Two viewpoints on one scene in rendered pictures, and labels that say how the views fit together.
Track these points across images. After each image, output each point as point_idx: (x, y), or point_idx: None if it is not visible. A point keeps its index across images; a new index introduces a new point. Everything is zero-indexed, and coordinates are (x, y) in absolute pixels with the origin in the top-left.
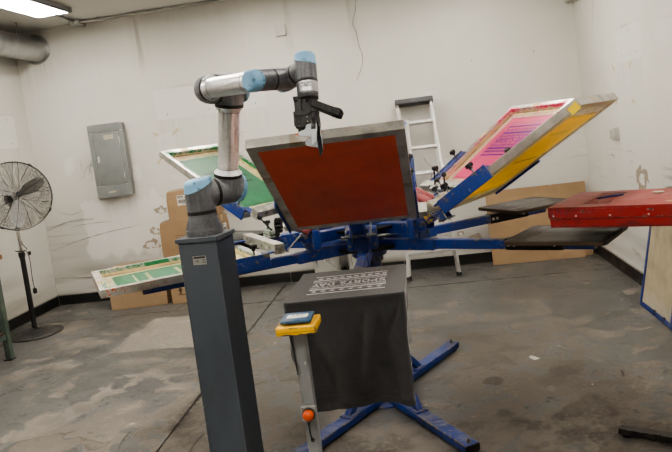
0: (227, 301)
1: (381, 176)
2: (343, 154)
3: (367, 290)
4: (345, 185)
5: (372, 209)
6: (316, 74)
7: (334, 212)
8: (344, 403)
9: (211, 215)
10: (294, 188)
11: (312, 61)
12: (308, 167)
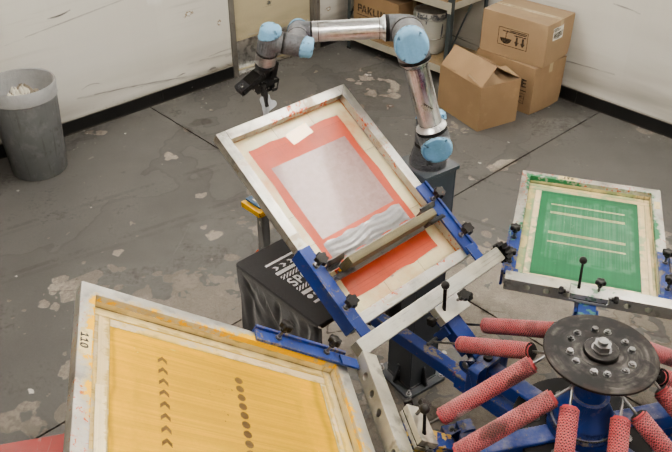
0: None
1: (298, 208)
2: (289, 146)
3: (274, 256)
4: (338, 200)
5: (366, 272)
6: (257, 48)
7: (399, 248)
8: None
9: (414, 146)
10: (376, 173)
11: (258, 35)
12: (332, 147)
